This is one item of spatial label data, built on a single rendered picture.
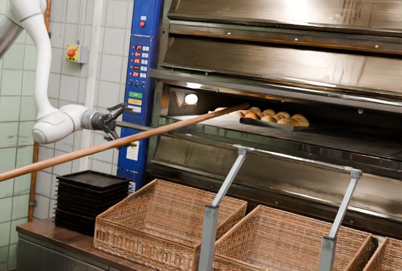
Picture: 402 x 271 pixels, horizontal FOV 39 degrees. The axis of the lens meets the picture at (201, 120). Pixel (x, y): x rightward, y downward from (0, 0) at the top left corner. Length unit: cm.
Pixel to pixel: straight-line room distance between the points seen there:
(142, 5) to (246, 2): 60
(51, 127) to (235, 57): 97
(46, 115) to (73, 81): 103
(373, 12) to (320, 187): 81
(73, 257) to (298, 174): 113
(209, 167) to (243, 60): 57
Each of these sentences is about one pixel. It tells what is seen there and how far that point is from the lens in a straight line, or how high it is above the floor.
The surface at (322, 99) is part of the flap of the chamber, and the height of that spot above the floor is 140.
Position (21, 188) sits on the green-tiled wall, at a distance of 370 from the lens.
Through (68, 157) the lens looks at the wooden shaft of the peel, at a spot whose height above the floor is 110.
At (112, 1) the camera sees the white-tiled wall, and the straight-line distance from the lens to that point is 331.
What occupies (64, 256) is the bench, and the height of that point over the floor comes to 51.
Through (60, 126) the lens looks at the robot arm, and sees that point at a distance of 247.
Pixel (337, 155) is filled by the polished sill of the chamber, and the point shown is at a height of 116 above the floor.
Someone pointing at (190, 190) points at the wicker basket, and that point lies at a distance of 296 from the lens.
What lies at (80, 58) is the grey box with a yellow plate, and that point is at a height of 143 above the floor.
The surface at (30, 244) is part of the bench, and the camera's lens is 302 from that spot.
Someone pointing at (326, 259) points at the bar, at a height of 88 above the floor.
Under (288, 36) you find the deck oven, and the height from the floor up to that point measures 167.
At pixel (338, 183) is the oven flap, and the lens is 267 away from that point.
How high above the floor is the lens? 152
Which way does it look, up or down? 6 degrees down
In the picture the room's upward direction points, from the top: 7 degrees clockwise
